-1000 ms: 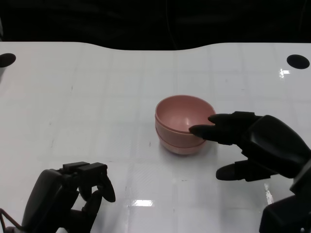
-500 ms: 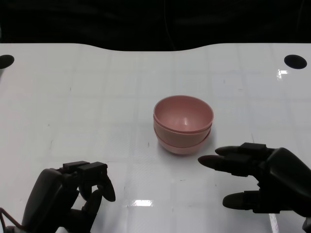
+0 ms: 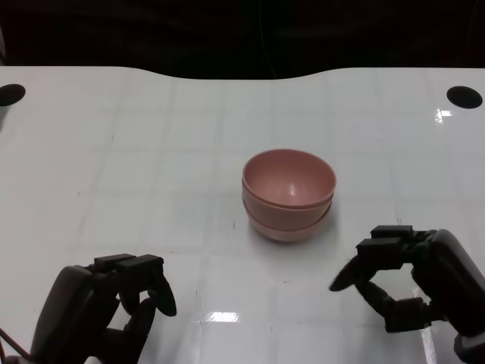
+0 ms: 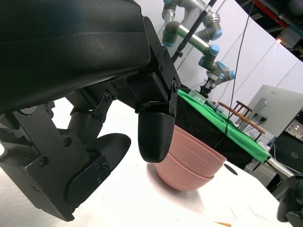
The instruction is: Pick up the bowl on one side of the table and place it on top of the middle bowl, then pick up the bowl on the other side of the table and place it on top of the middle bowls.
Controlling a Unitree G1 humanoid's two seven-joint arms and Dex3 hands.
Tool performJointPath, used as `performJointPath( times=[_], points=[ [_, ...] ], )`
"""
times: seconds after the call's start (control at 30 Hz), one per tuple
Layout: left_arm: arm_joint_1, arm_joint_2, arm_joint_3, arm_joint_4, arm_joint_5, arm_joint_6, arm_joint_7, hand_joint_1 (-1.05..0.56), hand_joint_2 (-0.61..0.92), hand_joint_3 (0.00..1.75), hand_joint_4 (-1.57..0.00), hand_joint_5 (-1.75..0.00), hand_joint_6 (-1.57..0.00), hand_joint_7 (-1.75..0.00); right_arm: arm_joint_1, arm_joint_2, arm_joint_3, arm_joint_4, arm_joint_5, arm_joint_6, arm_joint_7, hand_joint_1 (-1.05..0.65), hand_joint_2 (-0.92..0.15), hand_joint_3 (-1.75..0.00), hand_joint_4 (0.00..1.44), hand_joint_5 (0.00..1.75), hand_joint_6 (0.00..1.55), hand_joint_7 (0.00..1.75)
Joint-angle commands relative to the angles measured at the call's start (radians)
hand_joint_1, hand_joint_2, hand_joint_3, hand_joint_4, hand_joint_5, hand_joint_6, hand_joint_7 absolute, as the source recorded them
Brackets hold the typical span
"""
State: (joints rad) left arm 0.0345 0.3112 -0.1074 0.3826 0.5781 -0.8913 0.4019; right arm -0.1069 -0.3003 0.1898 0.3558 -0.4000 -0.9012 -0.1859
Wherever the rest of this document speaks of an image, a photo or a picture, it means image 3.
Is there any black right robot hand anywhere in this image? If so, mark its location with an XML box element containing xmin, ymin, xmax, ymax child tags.
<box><xmin>328</xmin><ymin>224</ymin><xmax>485</xmax><ymax>337</ymax></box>

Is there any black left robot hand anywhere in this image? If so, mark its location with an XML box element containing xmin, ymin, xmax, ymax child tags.
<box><xmin>29</xmin><ymin>253</ymin><xmax>178</xmax><ymax>364</ymax></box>

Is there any pink plastic bowl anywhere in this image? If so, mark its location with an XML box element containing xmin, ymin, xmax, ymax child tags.
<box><xmin>242</xmin><ymin>149</ymin><xmax>337</xmax><ymax>209</ymax></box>
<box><xmin>244</xmin><ymin>202</ymin><xmax>333</xmax><ymax>244</ymax></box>
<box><xmin>241</xmin><ymin>187</ymin><xmax>336</xmax><ymax>225</ymax></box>

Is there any black table grommet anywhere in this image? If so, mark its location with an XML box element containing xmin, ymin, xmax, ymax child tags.
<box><xmin>446</xmin><ymin>86</ymin><xmax>483</xmax><ymax>109</ymax></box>
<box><xmin>0</xmin><ymin>83</ymin><xmax>27</xmax><ymax>107</ymax></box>

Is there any thin wrist cable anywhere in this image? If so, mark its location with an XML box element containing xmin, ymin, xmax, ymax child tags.
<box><xmin>0</xmin><ymin>327</ymin><xmax>32</xmax><ymax>359</ymax></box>

